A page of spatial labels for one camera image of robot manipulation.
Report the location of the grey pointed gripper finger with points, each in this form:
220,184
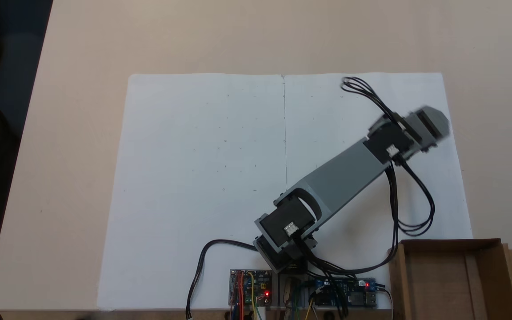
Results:
440,121

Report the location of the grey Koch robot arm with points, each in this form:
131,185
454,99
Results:
340,178

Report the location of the brown cardboard box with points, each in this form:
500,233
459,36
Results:
438,275

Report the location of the blue circuit board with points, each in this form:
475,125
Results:
362,295

